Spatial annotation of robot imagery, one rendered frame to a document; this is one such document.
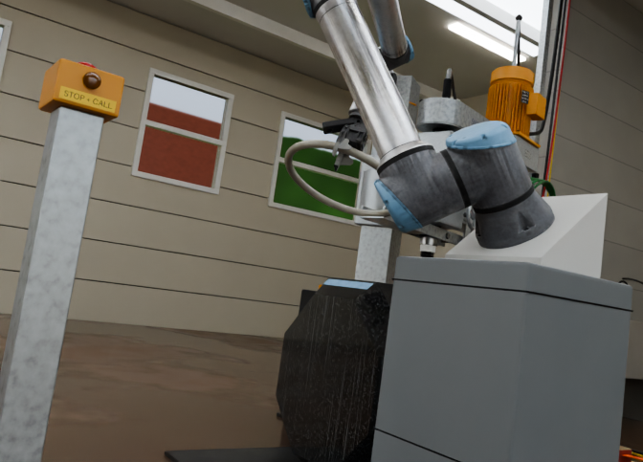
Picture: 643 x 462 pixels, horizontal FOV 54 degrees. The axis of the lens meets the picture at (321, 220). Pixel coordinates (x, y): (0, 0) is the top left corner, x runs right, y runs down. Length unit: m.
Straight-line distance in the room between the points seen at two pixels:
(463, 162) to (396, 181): 0.16
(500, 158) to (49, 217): 0.95
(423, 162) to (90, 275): 7.06
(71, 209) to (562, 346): 1.01
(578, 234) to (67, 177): 1.09
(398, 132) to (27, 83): 7.04
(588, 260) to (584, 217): 0.10
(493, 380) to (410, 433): 0.27
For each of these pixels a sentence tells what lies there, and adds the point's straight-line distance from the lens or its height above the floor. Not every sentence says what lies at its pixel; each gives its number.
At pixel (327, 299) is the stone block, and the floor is 0.71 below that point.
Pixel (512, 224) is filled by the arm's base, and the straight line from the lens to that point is 1.52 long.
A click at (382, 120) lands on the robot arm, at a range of 1.54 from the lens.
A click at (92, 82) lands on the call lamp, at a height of 1.05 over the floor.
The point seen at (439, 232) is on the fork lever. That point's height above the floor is 1.07.
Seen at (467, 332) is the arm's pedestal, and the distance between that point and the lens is 1.41.
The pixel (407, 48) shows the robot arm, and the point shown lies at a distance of 2.22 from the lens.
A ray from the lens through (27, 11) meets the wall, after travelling 8.52.
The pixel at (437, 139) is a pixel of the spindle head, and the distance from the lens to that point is 2.90.
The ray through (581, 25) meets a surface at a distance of 6.53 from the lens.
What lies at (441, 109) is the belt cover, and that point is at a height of 1.62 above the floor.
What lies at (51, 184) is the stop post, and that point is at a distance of 1.23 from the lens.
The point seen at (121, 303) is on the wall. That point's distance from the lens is 8.43.
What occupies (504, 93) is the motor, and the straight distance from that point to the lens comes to 3.59.
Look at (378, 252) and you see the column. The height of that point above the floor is 1.01.
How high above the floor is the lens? 0.73
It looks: 6 degrees up
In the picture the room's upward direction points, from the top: 8 degrees clockwise
